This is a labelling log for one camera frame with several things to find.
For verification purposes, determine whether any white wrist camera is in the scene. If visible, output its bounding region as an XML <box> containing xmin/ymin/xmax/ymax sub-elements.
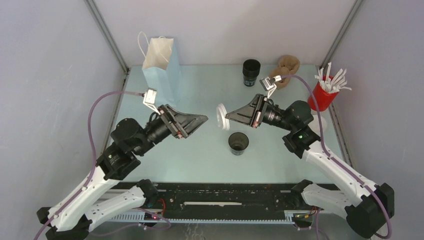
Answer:
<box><xmin>142</xmin><ymin>87</ymin><xmax>159</xmax><ymax>113</ymax></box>
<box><xmin>259</xmin><ymin>75</ymin><xmax>282</xmax><ymax>99</ymax></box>

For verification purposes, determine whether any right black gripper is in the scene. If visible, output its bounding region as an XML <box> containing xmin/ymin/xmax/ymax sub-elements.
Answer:
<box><xmin>226</xmin><ymin>93</ymin><xmax>294</xmax><ymax>132</ymax></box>

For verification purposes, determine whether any light blue paper bag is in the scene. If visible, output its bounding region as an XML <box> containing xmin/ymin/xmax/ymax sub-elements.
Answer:
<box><xmin>137</xmin><ymin>31</ymin><xmax>182</xmax><ymax>107</ymax></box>

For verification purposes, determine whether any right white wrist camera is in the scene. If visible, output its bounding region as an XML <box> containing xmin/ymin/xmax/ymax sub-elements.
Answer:
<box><xmin>259</xmin><ymin>75</ymin><xmax>282</xmax><ymax>99</ymax></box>

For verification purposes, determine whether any white lid stack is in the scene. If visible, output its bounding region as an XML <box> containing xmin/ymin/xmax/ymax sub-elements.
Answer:
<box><xmin>308</xmin><ymin>114</ymin><xmax>328</xmax><ymax>135</ymax></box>

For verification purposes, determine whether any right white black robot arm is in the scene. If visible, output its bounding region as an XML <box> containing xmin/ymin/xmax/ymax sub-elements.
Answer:
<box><xmin>225</xmin><ymin>94</ymin><xmax>395</xmax><ymax>239</ymax></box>

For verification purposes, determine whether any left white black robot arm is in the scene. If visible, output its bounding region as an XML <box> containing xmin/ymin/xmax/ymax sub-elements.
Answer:
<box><xmin>37</xmin><ymin>104</ymin><xmax>208</xmax><ymax>240</ymax></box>

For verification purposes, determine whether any white wrapped straws bundle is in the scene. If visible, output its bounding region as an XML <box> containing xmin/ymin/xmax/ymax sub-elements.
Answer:
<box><xmin>314</xmin><ymin>62</ymin><xmax>352</xmax><ymax>94</ymax></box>

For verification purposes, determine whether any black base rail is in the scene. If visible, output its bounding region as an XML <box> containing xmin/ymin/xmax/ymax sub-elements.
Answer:
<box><xmin>107</xmin><ymin>182</ymin><xmax>324</xmax><ymax>227</ymax></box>

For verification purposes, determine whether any brown pulp cup carrier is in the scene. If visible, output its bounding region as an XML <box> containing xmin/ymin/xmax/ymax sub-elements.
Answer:
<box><xmin>268</xmin><ymin>55</ymin><xmax>301</xmax><ymax>90</ymax></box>

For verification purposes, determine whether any white cup lid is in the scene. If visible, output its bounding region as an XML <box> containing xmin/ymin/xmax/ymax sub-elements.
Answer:
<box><xmin>216</xmin><ymin>103</ymin><xmax>230</xmax><ymax>131</ymax></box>

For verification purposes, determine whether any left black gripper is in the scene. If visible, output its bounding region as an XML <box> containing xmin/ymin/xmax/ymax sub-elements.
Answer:
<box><xmin>136</xmin><ymin>102</ymin><xmax>210</xmax><ymax>155</ymax></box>

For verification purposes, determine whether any red cup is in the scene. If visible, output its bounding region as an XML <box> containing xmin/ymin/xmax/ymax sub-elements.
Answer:
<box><xmin>307</xmin><ymin>82</ymin><xmax>339</xmax><ymax>112</ymax></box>

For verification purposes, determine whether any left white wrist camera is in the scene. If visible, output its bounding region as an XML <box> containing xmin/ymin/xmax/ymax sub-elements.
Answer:
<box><xmin>142</xmin><ymin>87</ymin><xmax>159</xmax><ymax>113</ymax></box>

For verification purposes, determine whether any black paper cup stack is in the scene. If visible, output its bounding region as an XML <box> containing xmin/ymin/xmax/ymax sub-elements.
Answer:
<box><xmin>242</xmin><ymin>59</ymin><xmax>261</xmax><ymax>87</ymax></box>

